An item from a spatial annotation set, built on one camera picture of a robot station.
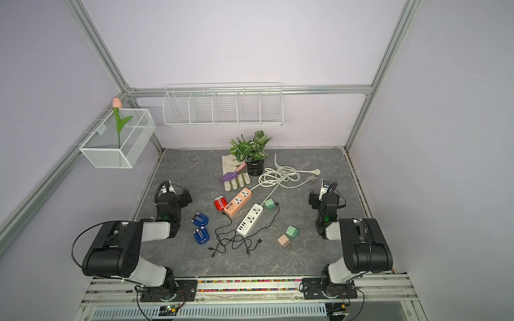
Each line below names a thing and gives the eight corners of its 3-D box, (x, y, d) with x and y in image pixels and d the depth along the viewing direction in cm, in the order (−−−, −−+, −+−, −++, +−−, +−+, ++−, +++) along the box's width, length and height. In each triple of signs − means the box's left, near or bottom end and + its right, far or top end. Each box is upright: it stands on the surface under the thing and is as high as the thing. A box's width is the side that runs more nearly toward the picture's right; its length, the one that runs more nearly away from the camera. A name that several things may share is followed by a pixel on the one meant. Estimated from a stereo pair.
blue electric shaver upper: (192, 223, 92) (190, 221, 90) (198, 214, 95) (196, 211, 93) (204, 228, 91) (203, 226, 88) (210, 219, 94) (209, 216, 91)
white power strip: (236, 232, 90) (235, 229, 87) (252, 204, 99) (251, 201, 96) (249, 238, 88) (249, 236, 86) (264, 209, 97) (264, 206, 95)
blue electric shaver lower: (193, 244, 86) (191, 242, 84) (196, 229, 91) (194, 227, 88) (208, 244, 86) (207, 242, 84) (211, 229, 91) (209, 227, 88)
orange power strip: (222, 211, 96) (221, 208, 94) (246, 189, 104) (245, 186, 102) (231, 218, 94) (230, 216, 92) (254, 195, 102) (254, 192, 100)
